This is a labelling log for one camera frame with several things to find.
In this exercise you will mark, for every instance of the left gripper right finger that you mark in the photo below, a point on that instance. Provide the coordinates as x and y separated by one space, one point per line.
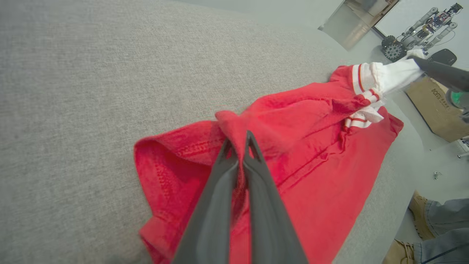
271 227

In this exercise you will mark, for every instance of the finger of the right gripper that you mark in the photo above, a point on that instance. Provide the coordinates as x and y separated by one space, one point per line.
447 75

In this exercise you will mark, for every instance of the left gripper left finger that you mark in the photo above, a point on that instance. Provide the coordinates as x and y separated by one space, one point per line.
212 220

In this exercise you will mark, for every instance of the red jersey with white sleeves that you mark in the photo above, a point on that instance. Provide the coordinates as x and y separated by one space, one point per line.
311 165

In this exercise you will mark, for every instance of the black rounded device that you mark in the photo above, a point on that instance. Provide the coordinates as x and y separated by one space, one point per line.
443 57

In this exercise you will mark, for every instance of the brown cardboard box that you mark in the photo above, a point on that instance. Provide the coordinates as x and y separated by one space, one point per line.
436 106

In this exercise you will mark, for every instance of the wheeled robot with grey arms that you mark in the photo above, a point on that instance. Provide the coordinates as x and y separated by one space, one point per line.
394 49

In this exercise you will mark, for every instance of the small metal clip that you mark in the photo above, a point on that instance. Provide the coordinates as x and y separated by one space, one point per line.
436 175

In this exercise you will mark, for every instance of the tan boot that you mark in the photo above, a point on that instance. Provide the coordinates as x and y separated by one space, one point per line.
399 253
419 212

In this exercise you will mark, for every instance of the blue jeans leg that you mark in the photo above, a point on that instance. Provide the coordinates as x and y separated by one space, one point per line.
447 216
443 249

